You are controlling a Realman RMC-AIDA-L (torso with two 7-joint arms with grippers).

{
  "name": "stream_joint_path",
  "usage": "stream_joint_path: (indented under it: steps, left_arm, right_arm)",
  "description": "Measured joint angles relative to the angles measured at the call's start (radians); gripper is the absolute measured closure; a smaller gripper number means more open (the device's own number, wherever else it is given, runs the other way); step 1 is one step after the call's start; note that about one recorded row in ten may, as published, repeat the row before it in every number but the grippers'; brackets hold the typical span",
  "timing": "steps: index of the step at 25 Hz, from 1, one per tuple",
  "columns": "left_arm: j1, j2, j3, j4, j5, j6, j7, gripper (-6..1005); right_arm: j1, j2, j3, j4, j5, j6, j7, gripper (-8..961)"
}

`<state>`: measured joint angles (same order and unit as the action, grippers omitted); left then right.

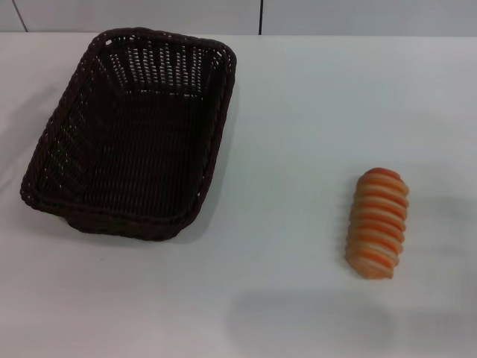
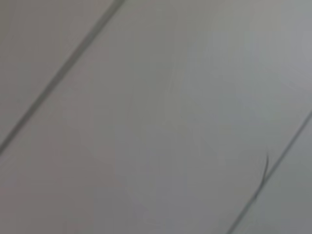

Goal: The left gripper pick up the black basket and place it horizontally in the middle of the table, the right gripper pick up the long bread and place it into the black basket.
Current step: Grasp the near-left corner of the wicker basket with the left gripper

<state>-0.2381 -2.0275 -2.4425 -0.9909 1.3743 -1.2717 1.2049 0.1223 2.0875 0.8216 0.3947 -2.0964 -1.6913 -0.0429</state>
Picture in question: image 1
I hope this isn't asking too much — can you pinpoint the dark brown woven basket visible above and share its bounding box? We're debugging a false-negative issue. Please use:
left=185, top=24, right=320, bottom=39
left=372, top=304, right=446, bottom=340
left=18, top=25, right=239, bottom=242

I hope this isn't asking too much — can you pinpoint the orange striped bread roll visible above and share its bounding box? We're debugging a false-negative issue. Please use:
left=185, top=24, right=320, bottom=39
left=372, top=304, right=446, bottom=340
left=345, top=167, right=411, bottom=280

